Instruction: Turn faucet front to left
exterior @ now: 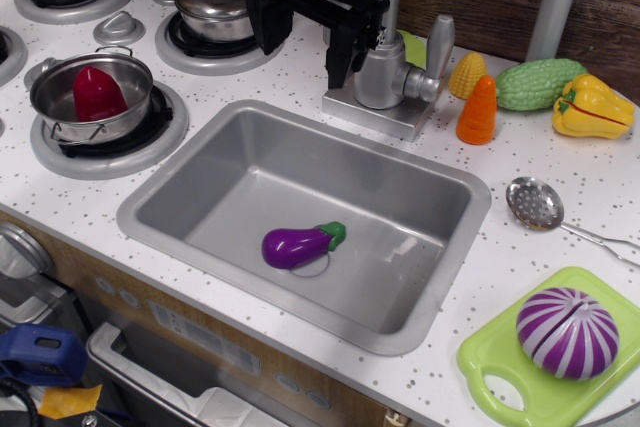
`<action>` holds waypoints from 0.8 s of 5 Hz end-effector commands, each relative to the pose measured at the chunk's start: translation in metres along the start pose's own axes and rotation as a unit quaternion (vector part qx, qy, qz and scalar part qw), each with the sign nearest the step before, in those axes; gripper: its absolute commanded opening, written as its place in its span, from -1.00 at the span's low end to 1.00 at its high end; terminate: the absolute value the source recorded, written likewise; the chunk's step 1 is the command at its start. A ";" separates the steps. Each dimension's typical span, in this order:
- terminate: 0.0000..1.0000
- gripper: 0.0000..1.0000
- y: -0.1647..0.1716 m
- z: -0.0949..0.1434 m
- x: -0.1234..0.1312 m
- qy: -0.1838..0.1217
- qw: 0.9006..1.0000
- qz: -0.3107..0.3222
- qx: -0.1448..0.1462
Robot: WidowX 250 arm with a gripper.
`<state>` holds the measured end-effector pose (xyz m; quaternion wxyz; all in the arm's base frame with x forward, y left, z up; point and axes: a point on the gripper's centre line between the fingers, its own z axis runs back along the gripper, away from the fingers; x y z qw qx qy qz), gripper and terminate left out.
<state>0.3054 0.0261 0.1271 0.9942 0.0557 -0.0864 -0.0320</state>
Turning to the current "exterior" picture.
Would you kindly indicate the silver toy faucet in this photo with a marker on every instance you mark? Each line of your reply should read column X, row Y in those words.
column 389, row 94

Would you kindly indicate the green toy piece behind faucet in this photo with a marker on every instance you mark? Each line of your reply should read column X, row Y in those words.
column 415, row 49

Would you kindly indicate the lidded steel pot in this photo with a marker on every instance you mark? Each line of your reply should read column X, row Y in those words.
column 216, row 20

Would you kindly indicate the back right stove burner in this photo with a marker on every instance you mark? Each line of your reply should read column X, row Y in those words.
column 205, row 59

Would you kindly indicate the yellow toy corn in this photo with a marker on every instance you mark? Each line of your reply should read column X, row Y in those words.
column 466, row 74

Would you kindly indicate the orange toy carrot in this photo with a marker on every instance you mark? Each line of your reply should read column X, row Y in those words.
column 477, row 122

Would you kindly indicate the grey stove knob middle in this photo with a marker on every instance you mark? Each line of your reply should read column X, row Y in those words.
column 119, row 29

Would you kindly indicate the front right stove burner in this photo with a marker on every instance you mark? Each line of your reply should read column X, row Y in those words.
column 158, row 136

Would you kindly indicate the open steel pot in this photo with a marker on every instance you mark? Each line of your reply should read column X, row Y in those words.
column 52, row 98

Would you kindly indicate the grey toy sink basin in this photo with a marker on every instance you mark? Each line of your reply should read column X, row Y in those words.
column 254, row 168

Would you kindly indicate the red toy pepper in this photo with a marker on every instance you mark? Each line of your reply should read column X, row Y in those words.
column 96, row 95

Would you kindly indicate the purple toy eggplant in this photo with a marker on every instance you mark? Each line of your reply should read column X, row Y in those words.
column 288, row 249

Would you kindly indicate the green toy bitter gourd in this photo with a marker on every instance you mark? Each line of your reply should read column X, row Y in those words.
column 535, row 85

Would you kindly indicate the grey metal pole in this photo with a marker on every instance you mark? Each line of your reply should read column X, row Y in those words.
column 548, row 29

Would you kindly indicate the metal slotted spoon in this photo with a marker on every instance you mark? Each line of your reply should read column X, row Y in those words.
column 539, row 207

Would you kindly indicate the yellow toy bell pepper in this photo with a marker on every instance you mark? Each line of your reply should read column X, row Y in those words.
column 588, row 107

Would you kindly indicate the left edge stove burner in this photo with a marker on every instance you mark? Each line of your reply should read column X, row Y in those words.
column 16, row 55

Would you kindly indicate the silver oven knob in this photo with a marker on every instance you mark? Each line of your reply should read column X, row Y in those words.
column 22, row 256

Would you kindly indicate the toy dishwasher door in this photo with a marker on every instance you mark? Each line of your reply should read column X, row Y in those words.
column 164, row 385

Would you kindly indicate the purple striped toy onion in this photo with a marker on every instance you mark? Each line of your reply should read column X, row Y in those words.
column 567, row 333

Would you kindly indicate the blue clamp tool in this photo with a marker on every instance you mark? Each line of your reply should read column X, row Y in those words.
column 40, row 355

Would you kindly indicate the yellow tape piece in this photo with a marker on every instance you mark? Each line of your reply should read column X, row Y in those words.
column 62, row 402

